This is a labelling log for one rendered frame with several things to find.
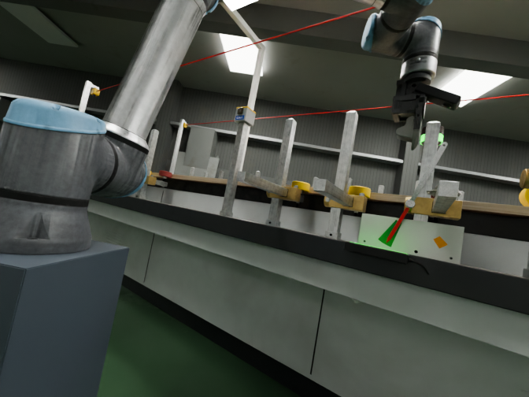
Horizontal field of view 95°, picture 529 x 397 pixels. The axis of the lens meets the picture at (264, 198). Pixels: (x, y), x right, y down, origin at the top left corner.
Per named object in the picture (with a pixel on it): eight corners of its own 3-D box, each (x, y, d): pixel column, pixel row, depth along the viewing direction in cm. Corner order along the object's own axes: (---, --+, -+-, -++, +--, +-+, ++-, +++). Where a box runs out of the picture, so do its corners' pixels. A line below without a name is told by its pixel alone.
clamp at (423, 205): (460, 219, 65) (463, 200, 66) (403, 212, 73) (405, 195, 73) (457, 220, 70) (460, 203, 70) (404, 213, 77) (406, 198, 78)
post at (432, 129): (419, 282, 69) (441, 119, 72) (405, 278, 70) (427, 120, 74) (419, 280, 71) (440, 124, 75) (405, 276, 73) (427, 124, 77)
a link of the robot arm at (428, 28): (397, 34, 77) (427, 40, 78) (392, 71, 76) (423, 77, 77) (418, 9, 68) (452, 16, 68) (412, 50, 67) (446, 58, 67)
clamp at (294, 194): (294, 200, 92) (295, 187, 93) (264, 196, 100) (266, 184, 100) (300, 202, 98) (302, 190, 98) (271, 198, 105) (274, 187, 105)
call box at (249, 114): (244, 121, 112) (247, 105, 112) (233, 122, 116) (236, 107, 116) (253, 128, 118) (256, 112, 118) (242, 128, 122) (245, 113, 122)
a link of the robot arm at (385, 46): (379, -4, 65) (423, 5, 66) (360, 28, 77) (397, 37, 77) (373, 28, 65) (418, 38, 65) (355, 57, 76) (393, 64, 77)
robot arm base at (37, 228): (27, 261, 37) (42, 197, 38) (-86, 238, 38) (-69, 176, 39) (110, 246, 56) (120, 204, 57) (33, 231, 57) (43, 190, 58)
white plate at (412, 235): (460, 265, 64) (464, 227, 64) (356, 243, 78) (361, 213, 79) (460, 264, 64) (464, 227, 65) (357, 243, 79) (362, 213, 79)
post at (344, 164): (334, 243, 83) (356, 109, 86) (325, 241, 85) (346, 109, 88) (338, 243, 86) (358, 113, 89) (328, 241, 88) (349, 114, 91)
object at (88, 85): (63, 183, 223) (88, 79, 230) (60, 182, 228) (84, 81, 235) (78, 185, 232) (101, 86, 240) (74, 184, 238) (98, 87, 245)
